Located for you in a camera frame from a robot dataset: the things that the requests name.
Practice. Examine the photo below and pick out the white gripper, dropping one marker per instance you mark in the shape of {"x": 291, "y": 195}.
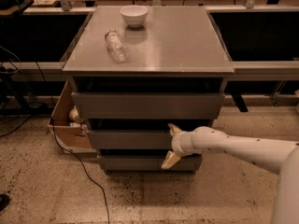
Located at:
{"x": 177, "y": 143}

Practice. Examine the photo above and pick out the grey drawer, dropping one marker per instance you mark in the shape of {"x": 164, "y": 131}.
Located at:
{"x": 92, "y": 105}
{"x": 129, "y": 139}
{"x": 147, "y": 163}

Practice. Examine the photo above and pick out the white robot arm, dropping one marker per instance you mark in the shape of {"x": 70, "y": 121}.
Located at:
{"x": 277, "y": 156}

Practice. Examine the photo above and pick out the grey bottom drawer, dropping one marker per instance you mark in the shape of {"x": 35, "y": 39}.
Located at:
{"x": 147, "y": 163}

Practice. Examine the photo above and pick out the grey drawer cabinet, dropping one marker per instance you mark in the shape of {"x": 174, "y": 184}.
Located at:
{"x": 175, "y": 51}

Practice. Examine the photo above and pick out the grey top drawer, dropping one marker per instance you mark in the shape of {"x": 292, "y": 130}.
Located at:
{"x": 92, "y": 105}

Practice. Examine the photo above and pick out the cardboard box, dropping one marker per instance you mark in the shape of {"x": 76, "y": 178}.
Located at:
{"x": 70, "y": 135}

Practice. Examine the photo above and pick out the white cup in box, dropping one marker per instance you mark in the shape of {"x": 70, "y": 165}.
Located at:
{"x": 74, "y": 116}

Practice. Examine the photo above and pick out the clear plastic bottle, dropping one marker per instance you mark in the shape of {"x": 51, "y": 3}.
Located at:
{"x": 116, "y": 45}

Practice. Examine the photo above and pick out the white ceramic bowl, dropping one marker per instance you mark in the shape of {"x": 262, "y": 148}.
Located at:
{"x": 134, "y": 15}

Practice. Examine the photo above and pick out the black shoe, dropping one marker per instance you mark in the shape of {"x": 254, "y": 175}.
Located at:
{"x": 4, "y": 201}

